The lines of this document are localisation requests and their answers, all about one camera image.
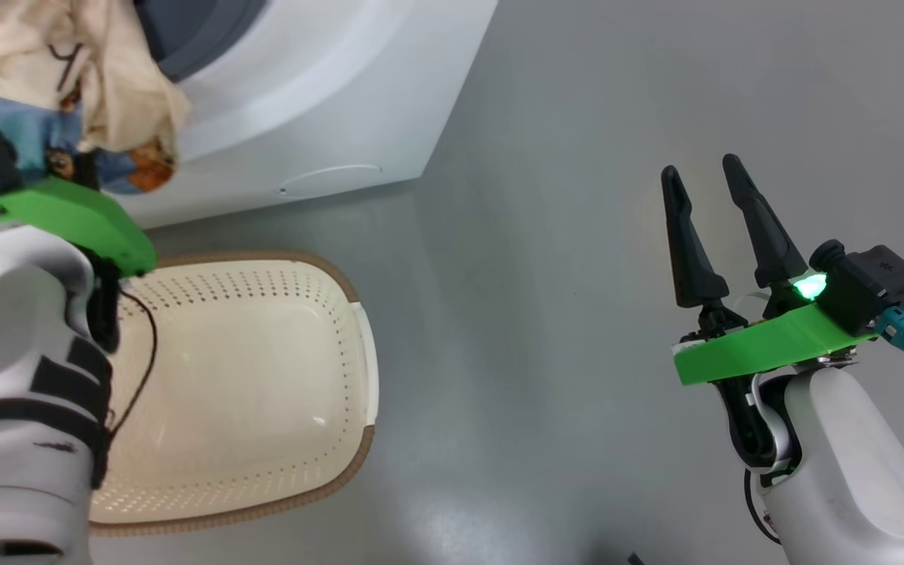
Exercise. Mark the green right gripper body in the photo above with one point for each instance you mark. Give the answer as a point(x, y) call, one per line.
point(766, 345)

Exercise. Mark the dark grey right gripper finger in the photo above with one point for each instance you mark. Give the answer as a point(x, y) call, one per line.
point(766, 235)
point(691, 259)

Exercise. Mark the cream perforated laundry basket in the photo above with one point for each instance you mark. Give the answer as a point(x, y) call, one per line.
point(248, 392)

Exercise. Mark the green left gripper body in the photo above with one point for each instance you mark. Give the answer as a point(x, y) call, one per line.
point(67, 208)

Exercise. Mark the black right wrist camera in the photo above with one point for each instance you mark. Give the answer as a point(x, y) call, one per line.
point(872, 286)

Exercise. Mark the grey rubber door gasket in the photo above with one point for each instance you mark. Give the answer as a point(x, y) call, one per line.
point(193, 31)

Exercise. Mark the white front-load washing machine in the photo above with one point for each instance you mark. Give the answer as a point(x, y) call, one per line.
point(342, 102)

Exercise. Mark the cream garment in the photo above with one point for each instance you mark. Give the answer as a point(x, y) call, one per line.
point(114, 86)

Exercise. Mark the round filter cover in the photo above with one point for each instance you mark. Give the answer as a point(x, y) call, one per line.
point(330, 179)

